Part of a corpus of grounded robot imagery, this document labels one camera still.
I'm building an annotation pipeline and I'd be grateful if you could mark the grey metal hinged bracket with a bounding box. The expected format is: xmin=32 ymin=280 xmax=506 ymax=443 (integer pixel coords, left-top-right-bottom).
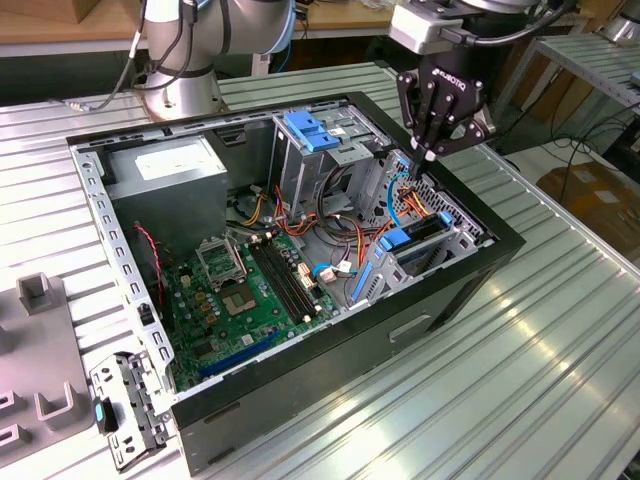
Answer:
xmin=88 ymin=349 xmax=175 ymax=474

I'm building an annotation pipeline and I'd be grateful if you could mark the black blue latch tab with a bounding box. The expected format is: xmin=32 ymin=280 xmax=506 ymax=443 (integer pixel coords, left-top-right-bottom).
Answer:
xmin=92 ymin=396 xmax=121 ymax=434

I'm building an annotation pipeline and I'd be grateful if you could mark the orange red yellow power wire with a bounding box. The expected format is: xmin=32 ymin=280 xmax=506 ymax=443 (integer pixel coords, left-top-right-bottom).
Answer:
xmin=398 ymin=183 xmax=442 ymax=220

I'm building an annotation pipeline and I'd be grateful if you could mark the blue wire with white label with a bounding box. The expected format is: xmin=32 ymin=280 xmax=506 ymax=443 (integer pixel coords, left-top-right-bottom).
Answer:
xmin=310 ymin=261 xmax=361 ymax=285

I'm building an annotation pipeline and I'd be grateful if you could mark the white grey camera box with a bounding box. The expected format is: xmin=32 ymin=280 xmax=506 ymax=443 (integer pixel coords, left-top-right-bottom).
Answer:
xmin=389 ymin=3 xmax=467 ymax=55

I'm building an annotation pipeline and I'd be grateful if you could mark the CPU socket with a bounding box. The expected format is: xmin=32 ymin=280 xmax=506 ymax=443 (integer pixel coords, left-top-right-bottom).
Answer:
xmin=218 ymin=283 xmax=262 ymax=318

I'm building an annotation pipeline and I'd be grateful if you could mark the grey metal disk bay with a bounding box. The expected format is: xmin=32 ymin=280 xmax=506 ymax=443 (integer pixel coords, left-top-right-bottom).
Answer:
xmin=344 ymin=212 xmax=489 ymax=310

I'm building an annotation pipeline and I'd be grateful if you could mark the metal socket cover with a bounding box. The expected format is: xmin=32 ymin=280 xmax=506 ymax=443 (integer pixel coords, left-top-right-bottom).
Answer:
xmin=194 ymin=237 xmax=250 ymax=292

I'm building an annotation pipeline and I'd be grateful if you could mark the grey parts rack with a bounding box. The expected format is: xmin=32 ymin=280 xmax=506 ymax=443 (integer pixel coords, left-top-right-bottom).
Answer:
xmin=0 ymin=273 xmax=97 ymax=454

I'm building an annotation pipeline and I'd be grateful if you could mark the green motherboard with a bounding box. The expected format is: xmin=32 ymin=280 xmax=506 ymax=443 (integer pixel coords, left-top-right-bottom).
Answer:
xmin=162 ymin=232 xmax=347 ymax=394

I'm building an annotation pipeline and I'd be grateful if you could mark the black RAM slot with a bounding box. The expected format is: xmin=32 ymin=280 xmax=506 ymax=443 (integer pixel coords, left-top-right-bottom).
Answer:
xmin=255 ymin=239 xmax=310 ymax=322
xmin=261 ymin=238 xmax=316 ymax=320
xmin=249 ymin=240 xmax=304 ymax=324
xmin=266 ymin=237 xmax=324 ymax=318

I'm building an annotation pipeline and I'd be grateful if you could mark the orange red wire bundle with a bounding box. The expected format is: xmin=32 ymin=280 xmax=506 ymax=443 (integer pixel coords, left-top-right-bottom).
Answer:
xmin=272 ymin=184 xmax=394 ymax=274

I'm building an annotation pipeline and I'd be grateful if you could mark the blue expansion slot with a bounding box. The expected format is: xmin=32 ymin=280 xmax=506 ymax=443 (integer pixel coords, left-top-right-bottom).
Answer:
xmin=198 ymin=330 xmax=282 ymax=382

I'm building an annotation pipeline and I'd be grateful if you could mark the grey power supply unit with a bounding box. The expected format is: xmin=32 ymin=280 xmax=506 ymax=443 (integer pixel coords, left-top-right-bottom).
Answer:
xmin=102 ymin=134 xmax=230 ymax=251

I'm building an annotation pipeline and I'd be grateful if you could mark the wooden desk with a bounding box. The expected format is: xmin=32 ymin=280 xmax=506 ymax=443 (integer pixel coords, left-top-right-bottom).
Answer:
xmin=0 ymin=0 xmax=599 ymax=59

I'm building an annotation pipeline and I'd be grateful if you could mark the large brown cardboard box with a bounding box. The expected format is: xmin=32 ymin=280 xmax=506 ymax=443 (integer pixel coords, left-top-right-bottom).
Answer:
xmin=536 ymin=160 xmax=640 ymax=254

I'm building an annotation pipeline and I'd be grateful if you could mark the yellow black wire bundle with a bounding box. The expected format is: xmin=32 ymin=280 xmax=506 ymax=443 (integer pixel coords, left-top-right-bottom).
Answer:
xmin=227 ymin=184 xmax=275 ymax=229

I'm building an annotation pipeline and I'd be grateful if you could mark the metal slat side table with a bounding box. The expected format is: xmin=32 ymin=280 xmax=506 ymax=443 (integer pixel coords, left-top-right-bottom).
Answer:
xmin=494 ymin=33 xmax=640 ymax=144

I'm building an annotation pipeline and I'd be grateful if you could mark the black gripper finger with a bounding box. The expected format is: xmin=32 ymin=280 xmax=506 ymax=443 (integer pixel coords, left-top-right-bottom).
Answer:
xmin=397 ymin=68 xmax=455 ymax=177
xmin=432 ymin=102 xmax=498 ymax=158

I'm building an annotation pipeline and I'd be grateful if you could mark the blue data wire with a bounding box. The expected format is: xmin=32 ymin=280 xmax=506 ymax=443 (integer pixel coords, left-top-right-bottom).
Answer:
xmin=386 ymin=171 xmax=412 ymax=230

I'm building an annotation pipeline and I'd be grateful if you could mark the thin red fan wire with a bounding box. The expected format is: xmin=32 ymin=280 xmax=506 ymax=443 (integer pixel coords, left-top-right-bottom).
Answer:
xmin=132 ymin=223 xmax=166 ymax=309

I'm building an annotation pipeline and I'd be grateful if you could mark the grey metal drive cage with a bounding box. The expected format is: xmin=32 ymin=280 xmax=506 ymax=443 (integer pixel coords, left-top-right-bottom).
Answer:
xmin=269 ymin=102 xmax=394 ymax=214

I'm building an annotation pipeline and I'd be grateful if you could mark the black PC case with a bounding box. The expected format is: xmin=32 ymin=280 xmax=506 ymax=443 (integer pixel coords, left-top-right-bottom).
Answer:
xmin=65 ymin=90 xmax=526 ymax=477

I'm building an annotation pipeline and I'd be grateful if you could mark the blue plastic drive latch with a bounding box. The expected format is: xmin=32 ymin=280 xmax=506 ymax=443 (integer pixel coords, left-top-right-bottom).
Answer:
xmin=282 ymin=111 xmax=343 ymax=154

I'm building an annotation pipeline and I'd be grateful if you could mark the black cable with metal connector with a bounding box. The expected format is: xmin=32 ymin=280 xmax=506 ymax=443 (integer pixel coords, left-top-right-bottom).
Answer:
xmin=59 ymin=0 xmax=201 ymax=114

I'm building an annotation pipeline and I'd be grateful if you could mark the brown cardboard box on desk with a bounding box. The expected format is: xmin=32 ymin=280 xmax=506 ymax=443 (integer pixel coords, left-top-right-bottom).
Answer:
xmin=72 ymin=0 xmax=101 ymax=25

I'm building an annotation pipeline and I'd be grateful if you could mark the hard disk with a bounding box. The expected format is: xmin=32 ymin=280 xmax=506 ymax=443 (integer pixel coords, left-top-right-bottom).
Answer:
xmin=349 ymin=210 xmax=455 ymax=305

